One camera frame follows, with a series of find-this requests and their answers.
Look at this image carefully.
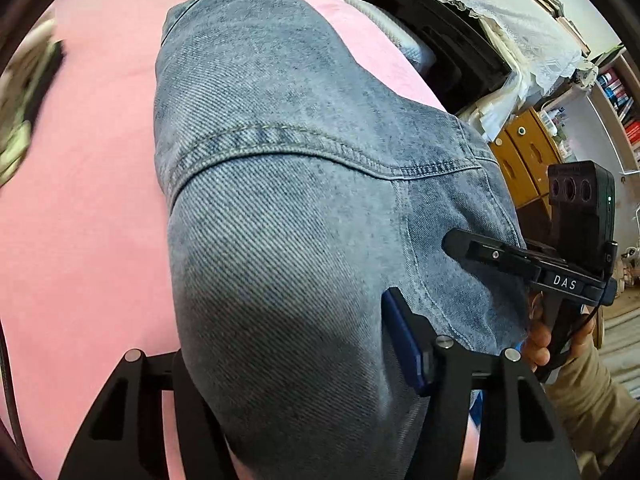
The yellow wooden cabinet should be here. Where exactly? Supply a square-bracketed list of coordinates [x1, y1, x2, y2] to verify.
[487, 107, 568, 211]

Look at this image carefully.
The white lace cloth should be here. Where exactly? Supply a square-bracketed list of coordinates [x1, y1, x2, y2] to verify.
[405, 0, 598, 142]

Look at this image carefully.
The white cushioned stool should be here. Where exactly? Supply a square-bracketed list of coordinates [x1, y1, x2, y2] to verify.
[345, 0, 437, 75]

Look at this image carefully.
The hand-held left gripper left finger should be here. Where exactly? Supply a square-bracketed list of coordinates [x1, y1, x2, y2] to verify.
[57, 349, 236, 480]

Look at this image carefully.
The bookshelf with books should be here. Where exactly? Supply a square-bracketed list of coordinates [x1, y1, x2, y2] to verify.
[585, 45, 640, 173]

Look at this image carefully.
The stack of books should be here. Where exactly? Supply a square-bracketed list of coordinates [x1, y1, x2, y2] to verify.
[504, 0, 592, 57]

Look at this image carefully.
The pink bed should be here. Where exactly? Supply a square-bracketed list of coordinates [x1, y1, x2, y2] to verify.
[0, 0, 481, 480]

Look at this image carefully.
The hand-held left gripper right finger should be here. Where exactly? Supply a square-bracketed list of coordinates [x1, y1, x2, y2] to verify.
[381, 287, 581, 480]

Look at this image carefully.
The black folded garment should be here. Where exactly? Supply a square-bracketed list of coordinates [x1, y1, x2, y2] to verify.
[25, 40, 67, 126]

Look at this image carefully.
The person's right hand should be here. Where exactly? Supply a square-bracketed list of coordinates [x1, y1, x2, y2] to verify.
[524, 292, 597, 376]

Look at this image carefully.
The person's right forearm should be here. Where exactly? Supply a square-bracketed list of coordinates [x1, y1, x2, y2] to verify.
[542, 342, 640, 480]

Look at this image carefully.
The blue denim jacket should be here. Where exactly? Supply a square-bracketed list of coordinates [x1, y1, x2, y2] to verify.
[152, 0, 532, 480]

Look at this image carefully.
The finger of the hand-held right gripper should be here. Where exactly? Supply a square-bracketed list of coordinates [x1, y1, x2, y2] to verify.
[442, 228, 546, 281]

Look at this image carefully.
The black furniture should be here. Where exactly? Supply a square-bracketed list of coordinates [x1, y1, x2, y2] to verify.
[325, 0, 516, 113]

